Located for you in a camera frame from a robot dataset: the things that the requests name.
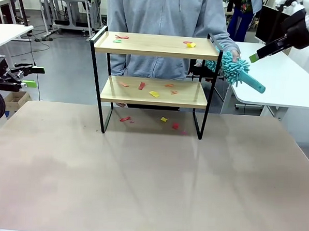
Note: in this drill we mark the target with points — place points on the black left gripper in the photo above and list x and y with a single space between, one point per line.
3 80

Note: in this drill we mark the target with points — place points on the bystander in blue trousers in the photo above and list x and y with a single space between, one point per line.
242 16

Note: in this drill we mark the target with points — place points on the person's right forearm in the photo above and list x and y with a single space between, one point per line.
118 64

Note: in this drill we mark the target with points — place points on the crossed orange paper scrap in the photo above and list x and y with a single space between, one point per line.
174 92

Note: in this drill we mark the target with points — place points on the black stand pole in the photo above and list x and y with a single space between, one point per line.
22 5

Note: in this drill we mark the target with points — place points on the small yellow paper scrap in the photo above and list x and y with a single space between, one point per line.
164 119

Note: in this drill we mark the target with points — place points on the green paper scrap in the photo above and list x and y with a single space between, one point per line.
117 41

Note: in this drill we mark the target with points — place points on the person's left hand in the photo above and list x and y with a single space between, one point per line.
236 56

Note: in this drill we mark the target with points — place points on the dark red paper strip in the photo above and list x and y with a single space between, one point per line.
141 86

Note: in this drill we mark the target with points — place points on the thin orange paper scrap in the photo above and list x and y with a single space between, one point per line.
169 85

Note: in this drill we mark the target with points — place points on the large white curved desk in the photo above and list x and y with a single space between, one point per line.
275 83

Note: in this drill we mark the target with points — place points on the black monitor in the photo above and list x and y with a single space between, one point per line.
270 23

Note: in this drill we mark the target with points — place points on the person's left forearm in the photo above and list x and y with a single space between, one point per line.
227 41

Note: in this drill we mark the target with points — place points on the person's right hand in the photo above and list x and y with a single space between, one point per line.
121 104

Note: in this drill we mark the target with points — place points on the small red paper scrap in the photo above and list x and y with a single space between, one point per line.
187 42

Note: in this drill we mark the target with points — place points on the cardboard box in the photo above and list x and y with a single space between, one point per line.
16 100

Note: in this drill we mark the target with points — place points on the two-tier wood metal shelf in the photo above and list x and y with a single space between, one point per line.
153 45

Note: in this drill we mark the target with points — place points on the grey-framed lab table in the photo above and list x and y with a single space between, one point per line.
67 2

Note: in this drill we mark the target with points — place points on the pink paper scrap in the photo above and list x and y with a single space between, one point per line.
184 132

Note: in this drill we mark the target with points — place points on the black office chair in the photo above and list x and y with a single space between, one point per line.
208 75

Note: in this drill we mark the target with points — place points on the person's grey hoodie torso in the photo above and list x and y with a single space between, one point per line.
159 15

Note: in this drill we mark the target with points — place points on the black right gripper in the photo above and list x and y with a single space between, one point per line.
298 32

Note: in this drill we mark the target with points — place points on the long red paper scrap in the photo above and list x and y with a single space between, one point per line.
122 37

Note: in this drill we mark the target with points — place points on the teal chenille duster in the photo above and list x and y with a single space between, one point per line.
237 70

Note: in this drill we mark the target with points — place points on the small white desk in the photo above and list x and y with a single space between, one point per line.
8 34

